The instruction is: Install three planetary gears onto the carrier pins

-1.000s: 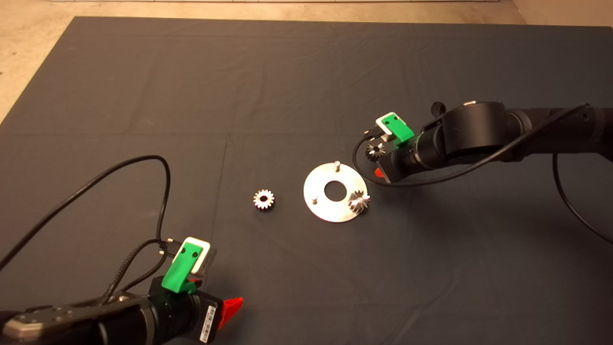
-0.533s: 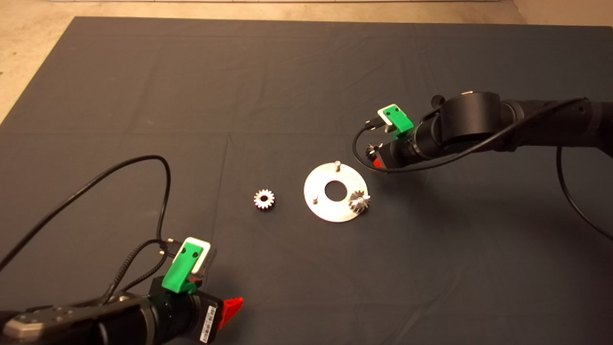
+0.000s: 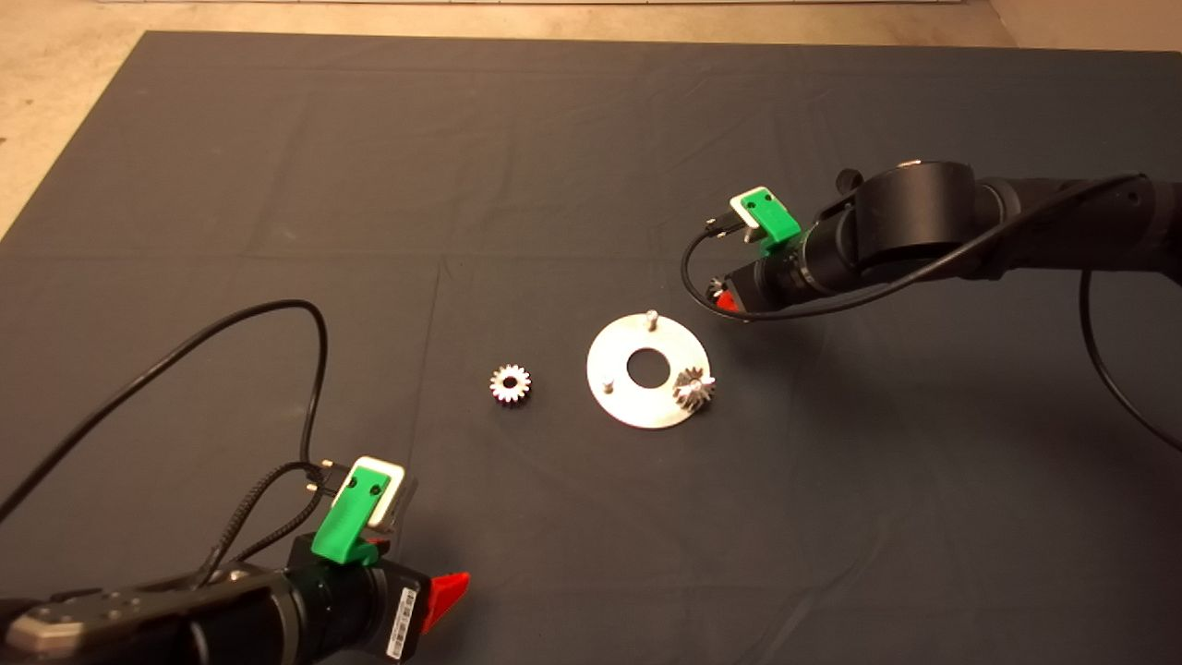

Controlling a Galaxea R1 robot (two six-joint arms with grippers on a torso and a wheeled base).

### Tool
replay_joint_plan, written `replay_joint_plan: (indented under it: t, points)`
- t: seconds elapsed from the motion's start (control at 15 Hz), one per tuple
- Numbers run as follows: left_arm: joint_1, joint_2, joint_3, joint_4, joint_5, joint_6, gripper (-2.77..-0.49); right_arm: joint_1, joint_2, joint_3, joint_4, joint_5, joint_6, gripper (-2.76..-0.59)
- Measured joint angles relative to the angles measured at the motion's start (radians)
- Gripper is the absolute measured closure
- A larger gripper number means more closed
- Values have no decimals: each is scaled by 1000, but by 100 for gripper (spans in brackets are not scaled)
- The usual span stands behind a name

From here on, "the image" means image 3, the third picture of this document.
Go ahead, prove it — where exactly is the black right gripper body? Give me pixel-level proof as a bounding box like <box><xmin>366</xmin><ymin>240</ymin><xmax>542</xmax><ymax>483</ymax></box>
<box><xmin>725</xmin><ymin>231</ymin><xmax>818</xmax><ymax>320</ymax></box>

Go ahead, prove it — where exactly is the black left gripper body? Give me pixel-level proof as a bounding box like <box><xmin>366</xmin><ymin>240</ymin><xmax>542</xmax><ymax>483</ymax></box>
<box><xmin>286</xmin><ymin>534</ymin><xmax>432</xmax><ymax>663</ymax></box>

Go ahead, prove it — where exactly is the round metal carrier plate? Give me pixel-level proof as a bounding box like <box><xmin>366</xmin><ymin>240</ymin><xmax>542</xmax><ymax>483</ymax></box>
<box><xmin>586</xmin><ymin>312</ymin><xmax>712</xmax><ymax>430</ymax></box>

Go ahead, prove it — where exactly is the shiny steel planetary gear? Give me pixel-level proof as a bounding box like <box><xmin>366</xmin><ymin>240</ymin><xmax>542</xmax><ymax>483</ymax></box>
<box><xmin>488</xmin><ymin>364</ymin><xmax>532</xmax><ymax>407</ymax></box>

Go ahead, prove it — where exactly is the dark grey table cloth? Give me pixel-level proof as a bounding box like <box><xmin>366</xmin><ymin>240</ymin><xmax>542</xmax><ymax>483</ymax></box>
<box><xmin>0</xmin><ymin>32</ymin><xmax>1182</xmax><ymax>665</ymax></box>

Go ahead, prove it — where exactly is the left green camera mount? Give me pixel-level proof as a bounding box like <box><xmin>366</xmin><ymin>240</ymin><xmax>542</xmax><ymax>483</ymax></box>
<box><xmin>311</xmin><ymin>466</ymin><xmax>389</xmax><ymax>566</ymax></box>

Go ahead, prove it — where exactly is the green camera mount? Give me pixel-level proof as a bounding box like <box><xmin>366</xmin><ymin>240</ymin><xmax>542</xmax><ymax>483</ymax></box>
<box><xmin>743</xmin><ymin>189</ymin><xmax>802</xmax><ymax>248</ymax></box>
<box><xmin>311</xmin><ymin>466</ymin><xmax>389</xmax><ymax>566</ymax></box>

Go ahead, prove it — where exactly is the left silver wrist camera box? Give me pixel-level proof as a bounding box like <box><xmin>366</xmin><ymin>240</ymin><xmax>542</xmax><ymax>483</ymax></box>
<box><xmin>353</xmin><ymin>455</ymin><xmax>407</xmax><ymax>532</ymax></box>

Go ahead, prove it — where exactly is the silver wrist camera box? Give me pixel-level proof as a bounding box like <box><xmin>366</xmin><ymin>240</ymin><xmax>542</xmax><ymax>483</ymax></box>
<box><xmin>353</xmin><ymin>455</ymin><xmax>407</xmax><ymax>532</ymax></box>
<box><xmin>730</xmin><ymin>187</ymin><xmax>772</xmax><ymax>243</ymax></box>

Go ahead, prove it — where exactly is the right green camera mount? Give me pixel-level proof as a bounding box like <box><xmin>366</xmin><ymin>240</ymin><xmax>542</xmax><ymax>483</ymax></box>
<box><xmin>743</xmin><ymin>189</ymin><xmax>802</xmax><ymax>248</ymax></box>

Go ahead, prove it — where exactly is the right camera black cable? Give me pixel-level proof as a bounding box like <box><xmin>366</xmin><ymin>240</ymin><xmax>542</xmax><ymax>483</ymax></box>
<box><xmin>681</xmin><ymin>173</ymin><xmax>1182</xmax><ymax>453</ymax></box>

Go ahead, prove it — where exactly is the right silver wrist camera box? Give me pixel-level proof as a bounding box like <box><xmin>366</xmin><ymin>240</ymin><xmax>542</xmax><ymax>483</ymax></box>
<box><xmin>730</xmin><ymin>187</ymin><xmax>772</xmax><ymax>243</ymax></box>

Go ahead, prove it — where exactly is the braided black cable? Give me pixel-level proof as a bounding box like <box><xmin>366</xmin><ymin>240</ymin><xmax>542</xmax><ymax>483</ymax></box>
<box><xmin>189</xmin><ymin>460</ymin><xmax>347</xmax><ymax>592</ymax></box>

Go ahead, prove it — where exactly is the thin smooth black cable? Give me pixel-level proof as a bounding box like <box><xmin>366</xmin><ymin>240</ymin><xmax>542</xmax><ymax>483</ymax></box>
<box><xmin>0</xmin><ymin>299</ymin><xmax>331</xmax><ymax>523</ymax></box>

